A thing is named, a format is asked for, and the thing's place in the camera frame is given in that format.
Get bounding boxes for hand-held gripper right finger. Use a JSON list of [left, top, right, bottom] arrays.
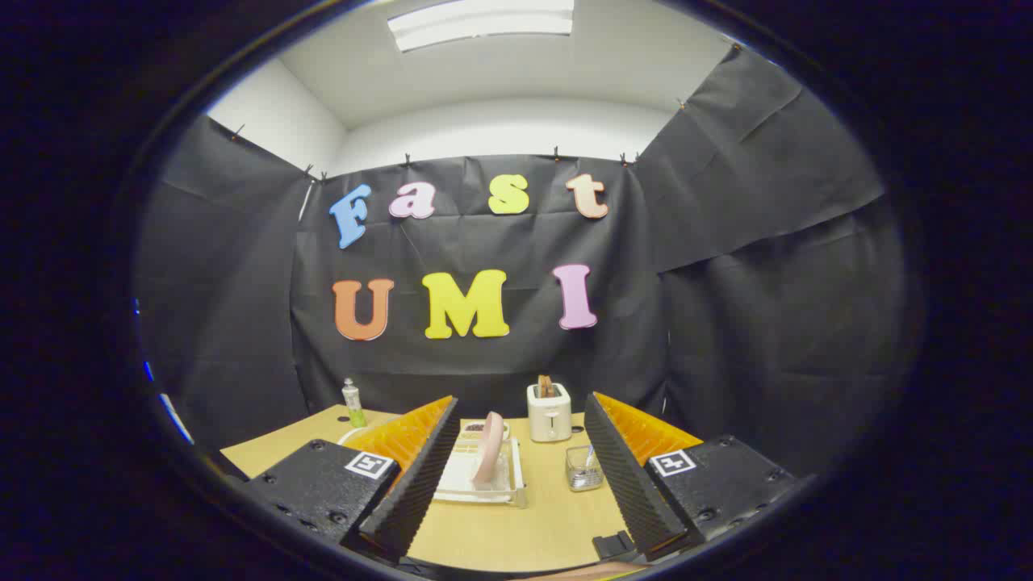
[[583, 392, 800, 562]]

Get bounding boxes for green and white bottle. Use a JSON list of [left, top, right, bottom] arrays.
[[341, 378, 368, 428]]

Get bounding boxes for white toaster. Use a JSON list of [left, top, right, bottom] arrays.
[[527, 383, 573, 443]]

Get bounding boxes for ceiling light panel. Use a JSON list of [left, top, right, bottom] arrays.
[[387, 0, 575, 53]]

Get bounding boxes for pink plate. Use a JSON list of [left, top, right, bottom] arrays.
[[472, 412, 507, 489]]

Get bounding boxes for white wire dish rack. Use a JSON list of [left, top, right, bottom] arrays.
[[433, 417, 529, 509]]

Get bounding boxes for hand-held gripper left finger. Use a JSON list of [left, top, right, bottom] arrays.
[[242, 395, 461, 563]]

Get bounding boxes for clear basket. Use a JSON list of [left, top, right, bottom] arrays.
[[565, 445, 604, 492]]

